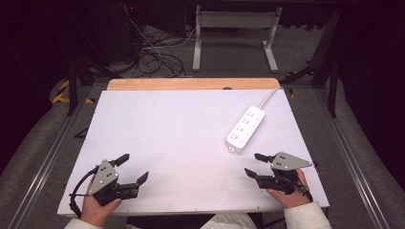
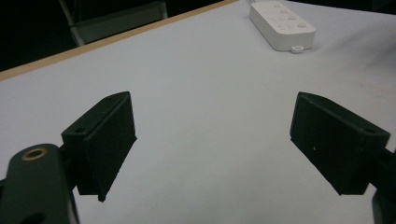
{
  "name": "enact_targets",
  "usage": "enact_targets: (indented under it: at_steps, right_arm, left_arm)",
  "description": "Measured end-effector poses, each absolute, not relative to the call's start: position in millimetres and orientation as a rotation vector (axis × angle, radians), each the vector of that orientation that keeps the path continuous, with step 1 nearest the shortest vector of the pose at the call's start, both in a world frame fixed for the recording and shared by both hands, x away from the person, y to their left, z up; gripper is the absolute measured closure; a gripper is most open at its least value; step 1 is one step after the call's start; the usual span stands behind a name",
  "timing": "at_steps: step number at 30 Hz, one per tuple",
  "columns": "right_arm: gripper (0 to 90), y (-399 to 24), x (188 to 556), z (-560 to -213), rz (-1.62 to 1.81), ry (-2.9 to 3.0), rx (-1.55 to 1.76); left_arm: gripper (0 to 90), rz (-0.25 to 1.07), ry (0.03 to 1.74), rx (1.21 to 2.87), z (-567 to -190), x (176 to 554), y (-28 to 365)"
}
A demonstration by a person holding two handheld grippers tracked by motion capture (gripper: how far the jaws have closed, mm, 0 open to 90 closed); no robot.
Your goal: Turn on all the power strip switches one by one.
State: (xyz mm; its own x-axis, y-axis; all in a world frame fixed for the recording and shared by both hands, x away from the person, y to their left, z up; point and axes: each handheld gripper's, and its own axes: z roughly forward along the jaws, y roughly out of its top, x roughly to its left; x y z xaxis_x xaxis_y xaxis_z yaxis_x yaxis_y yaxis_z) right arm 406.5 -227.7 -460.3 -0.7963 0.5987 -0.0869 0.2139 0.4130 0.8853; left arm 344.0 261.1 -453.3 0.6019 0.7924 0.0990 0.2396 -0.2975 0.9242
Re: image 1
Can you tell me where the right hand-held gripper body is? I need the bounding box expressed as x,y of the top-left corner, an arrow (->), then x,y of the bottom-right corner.
255,151 -> 313,196

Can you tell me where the person's right hand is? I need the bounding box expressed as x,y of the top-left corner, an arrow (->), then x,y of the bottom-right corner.
266,168 -> 311,210

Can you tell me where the black tripod stand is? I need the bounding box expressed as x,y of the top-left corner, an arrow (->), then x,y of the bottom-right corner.
65,55 -> 123,117

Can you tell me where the aluminium floor rail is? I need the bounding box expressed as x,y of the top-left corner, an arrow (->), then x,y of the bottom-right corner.
7,85 -> 94,229
313,87 -> 391,229

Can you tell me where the person's left hand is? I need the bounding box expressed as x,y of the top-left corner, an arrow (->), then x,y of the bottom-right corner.
79,177 -> 123,227

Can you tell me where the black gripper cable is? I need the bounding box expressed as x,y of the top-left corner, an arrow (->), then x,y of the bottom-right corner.
69,165 -> 100,219

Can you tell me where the black wrist strap cable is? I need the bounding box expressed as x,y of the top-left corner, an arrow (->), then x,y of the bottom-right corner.
294,160 -> 319,203

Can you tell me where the bundle of black floor cables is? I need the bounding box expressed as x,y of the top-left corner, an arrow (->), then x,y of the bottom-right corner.
125,25 -> 204,79

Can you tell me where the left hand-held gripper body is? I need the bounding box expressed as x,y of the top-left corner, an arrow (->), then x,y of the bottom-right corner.
86,158 -> 141,206

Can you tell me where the person's lap clothing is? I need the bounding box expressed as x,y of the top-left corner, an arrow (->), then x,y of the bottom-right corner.
125,212 -> 258,229

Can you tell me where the white floor cable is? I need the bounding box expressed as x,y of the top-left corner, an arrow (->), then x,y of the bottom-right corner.
122,3 -> 199,79

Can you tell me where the black metal stand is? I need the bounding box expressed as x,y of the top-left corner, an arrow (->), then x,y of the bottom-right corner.
280,9 -> 341,118

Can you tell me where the white board sheet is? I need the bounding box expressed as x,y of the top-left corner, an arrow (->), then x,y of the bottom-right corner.
56,88 -> 330,218

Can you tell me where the white metal stand frame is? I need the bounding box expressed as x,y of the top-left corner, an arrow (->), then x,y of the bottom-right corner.
192,4 -> 284,73

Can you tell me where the white power strip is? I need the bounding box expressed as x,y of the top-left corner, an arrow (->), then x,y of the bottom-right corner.
224,105 -> 266,154

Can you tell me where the yellow black hazard tape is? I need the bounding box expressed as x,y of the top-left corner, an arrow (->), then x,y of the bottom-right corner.
52,79 -> 96,105

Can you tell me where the white power strip cable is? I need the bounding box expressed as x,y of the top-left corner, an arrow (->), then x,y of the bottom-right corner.
258,86 -> 284,110

